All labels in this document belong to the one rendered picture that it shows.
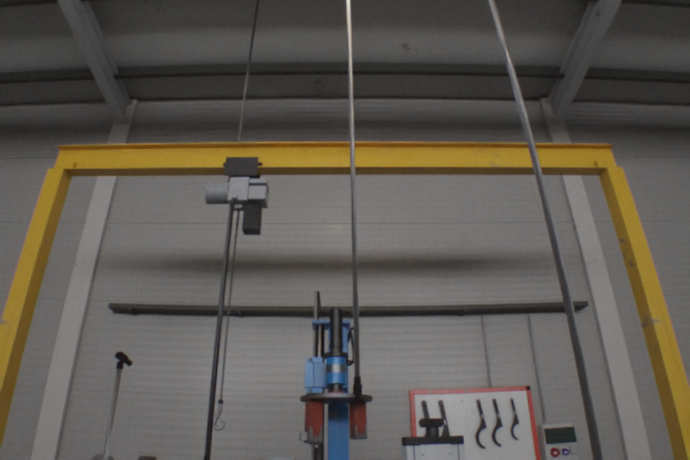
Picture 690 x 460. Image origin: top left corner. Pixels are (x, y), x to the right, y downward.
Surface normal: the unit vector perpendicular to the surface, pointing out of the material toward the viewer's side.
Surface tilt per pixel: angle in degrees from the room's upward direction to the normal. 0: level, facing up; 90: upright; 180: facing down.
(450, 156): 90
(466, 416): 90
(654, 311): 90
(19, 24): 174
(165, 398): 90
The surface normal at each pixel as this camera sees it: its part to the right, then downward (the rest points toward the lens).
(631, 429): 0.00, -0.49
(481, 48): 0.00, 0.81
